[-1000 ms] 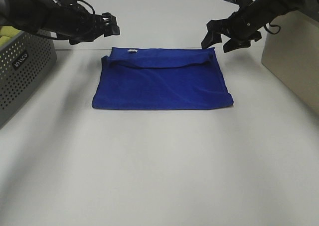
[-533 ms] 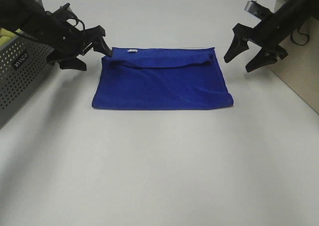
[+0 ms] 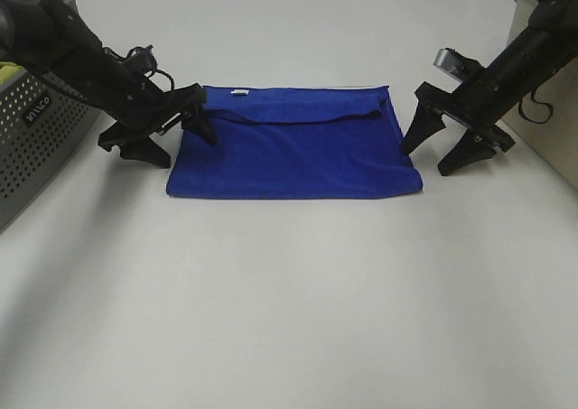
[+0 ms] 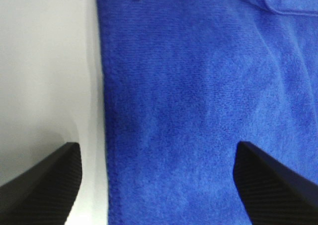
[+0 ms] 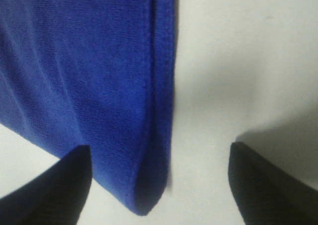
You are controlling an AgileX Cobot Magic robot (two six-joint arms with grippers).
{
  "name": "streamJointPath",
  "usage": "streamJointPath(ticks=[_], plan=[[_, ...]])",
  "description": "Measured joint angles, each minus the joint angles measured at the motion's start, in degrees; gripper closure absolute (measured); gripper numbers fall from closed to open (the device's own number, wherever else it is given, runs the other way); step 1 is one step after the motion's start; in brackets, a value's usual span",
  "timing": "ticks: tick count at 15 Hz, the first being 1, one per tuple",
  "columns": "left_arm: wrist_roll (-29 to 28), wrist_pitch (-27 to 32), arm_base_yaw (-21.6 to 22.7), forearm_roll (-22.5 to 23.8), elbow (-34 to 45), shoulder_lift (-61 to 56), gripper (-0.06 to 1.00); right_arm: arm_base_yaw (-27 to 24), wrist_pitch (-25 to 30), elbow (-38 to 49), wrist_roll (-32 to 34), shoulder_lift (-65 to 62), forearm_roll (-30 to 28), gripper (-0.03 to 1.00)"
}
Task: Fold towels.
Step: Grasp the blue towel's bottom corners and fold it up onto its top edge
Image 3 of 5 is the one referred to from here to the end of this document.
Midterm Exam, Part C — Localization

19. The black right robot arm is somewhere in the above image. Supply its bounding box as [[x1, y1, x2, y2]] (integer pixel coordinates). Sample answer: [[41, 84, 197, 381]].
[[400, 0, 577, 176]]

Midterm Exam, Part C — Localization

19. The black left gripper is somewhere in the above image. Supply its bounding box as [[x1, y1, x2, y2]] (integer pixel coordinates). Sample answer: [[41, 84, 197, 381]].
[[98, 84, 218, 168]]

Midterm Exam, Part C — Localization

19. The yellow-green towel in basket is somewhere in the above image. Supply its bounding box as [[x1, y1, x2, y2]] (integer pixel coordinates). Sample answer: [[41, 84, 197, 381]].
[[0, 62, 22, 85]]

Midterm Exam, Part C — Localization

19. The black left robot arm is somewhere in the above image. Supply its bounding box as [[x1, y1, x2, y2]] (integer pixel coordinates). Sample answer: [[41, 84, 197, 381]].
[[1, 0, 217, 168]]

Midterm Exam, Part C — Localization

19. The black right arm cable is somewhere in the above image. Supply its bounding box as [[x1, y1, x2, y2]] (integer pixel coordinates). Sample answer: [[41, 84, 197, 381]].
[[517, 88, 555, 125]]

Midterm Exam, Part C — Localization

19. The beige plastic bin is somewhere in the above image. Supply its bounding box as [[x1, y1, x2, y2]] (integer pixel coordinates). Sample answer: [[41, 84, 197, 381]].
[[503, 0, 577, 186]]

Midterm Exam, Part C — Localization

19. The grey perforated laundry basket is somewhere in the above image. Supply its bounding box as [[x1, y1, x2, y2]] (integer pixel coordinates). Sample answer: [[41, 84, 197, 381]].
[[0, 0, 107, 234]]

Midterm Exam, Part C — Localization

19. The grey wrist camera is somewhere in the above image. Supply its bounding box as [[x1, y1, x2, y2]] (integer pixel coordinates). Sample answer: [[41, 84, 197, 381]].
[[103, 45, 175, 90], [433, 48, 483, 82]]

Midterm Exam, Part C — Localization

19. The blue microfiber towel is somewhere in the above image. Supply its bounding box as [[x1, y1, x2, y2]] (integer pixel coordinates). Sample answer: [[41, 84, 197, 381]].
[[166, 86, 423, 200]]

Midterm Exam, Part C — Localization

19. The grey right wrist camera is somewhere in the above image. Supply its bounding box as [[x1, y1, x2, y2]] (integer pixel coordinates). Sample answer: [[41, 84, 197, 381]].
[[433, 48, 483, 82]]

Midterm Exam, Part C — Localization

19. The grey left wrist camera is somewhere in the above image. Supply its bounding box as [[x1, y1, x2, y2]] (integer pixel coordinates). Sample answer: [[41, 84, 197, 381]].
[[103, 45, 175, 90]]

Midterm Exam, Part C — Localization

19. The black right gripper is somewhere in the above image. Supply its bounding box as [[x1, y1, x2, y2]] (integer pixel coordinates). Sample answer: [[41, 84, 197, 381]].
[[400, 72, 515, 175]]

